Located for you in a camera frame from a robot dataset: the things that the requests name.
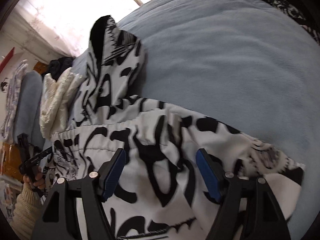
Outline black white patterned clothes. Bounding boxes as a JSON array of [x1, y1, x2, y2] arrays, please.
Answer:
[[262, 0, 319, 44]]

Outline blue bed blanket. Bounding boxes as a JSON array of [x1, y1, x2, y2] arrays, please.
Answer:
[[69, 0, 320, 238]]

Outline sheer floral curtain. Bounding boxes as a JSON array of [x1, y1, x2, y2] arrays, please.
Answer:
[[15, 0, 150, 56]]

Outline cartoon face wall sticker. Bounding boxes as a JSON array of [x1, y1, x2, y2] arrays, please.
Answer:
[[1, 77, 9, 93]]

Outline blue grey pillow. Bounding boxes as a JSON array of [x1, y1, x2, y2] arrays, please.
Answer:
[[13, 70, 44, 148]]

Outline cream folded puffer jacket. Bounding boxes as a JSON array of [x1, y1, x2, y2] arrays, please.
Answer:
[[39, 67, 85, 140]]

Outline floral folded quilt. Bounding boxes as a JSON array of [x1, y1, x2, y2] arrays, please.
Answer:
[[1, 60, 28, 144]]

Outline cream knitted sleeve forearm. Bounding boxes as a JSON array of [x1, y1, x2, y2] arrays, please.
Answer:
[[10, 185, 42, 239]]

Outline black knitted garment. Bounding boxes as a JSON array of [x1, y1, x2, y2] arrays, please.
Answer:
[[47, 57, 74, 81]]

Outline black white graffiti jacket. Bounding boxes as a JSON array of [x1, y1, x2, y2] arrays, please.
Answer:
[[44, 16, 304, 239]]

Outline left hand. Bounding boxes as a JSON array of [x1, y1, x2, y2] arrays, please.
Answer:
[[23, 170, 46, 190]]

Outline red wall shelf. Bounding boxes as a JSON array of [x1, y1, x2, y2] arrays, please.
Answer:
[[0, 47, 15, 73]]

